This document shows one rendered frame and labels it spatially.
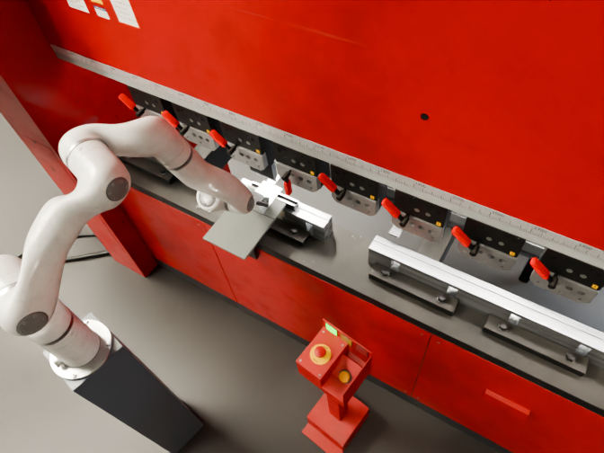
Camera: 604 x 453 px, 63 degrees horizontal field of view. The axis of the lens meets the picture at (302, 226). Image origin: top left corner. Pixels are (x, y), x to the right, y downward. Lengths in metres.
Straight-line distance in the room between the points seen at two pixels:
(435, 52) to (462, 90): 0.09
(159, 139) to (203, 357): 1.60
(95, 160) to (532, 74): 0.90
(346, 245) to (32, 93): 1.26
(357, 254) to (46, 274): 1.00
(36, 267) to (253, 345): 1.52
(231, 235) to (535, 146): 1.03
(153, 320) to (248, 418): 0.76
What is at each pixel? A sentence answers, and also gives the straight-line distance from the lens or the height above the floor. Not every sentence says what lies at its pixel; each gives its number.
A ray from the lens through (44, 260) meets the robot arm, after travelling 1.30.
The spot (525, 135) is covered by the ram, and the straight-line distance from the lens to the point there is 1.09.
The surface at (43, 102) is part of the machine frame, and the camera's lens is 2.12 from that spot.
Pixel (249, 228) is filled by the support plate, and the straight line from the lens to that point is 1.73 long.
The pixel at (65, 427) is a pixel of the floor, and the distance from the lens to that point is 2.81.
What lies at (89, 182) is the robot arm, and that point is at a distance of 1.17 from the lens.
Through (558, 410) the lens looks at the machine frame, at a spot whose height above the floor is 0.73.
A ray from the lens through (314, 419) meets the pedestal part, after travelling 2.34.
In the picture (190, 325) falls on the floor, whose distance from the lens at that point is 2.74.
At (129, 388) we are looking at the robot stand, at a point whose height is 0.77.
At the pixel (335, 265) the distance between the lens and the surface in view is 1.76.
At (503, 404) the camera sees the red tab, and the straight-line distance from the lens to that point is 1.93.
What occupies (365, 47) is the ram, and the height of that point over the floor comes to 1.75.
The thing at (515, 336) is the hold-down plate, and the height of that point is 0.90.
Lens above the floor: 2.39
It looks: 55 degrees down
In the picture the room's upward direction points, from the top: 9 degrees counter-clockwise
